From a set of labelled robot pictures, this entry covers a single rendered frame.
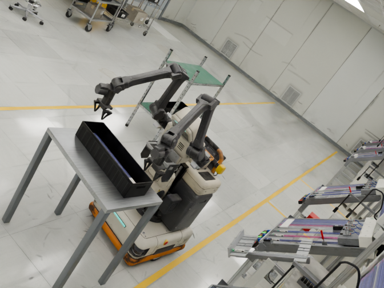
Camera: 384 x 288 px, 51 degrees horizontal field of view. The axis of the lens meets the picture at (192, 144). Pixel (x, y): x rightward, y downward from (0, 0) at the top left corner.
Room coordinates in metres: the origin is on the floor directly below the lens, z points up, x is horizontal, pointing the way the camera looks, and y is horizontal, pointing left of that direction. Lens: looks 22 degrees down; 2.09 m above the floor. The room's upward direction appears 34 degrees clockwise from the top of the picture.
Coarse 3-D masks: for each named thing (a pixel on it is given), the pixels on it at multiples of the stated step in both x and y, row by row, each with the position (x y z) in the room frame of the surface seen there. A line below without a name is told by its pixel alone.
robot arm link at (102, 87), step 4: (100, 84) 2.24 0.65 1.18; (104, 84) 2.26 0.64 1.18; (108, 84) 2.29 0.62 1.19; (96, 88) 2.25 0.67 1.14; (100, 88) 2.23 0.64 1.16; (104, 88) 2.24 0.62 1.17; (108, 88) 2.26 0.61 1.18; (112, 88) 2.29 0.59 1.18; (116, 88) 2.27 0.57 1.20; (120, 88) 2.27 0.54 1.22; (96, 92) 2.24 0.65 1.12; (100, 92) 2.23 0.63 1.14; (104, 92) 2.25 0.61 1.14; (116, 92) 2.28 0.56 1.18
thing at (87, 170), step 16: (48, 128) 2.12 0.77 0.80; (64, 128) 2.22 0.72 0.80; (48, 144) 2.13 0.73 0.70; (64, 144) 2.07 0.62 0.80; (80, 144) 2.17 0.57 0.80; (32, 160) 2.12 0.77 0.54; (80, 160) 2.02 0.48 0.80; (32, 176) 2.13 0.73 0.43; (80, 176) 1.92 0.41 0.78; (96, 176) 1.98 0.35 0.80; (16, 192) 2.12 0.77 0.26; (96, 192) 1.85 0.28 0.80; (112, 192) 1.94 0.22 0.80; (16, 208) 2.13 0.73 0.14; (64, 208) 2.49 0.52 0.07; (112, 208) 1.81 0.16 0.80; (128, 208) 1.92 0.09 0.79; (96, 224) 1.78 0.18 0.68; (144, 224) 2.14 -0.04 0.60; (128, 240) 2.14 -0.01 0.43; (80, 256) 1.79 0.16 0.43; (64, 272) 1.79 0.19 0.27; (112, 272) 2.16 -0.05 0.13
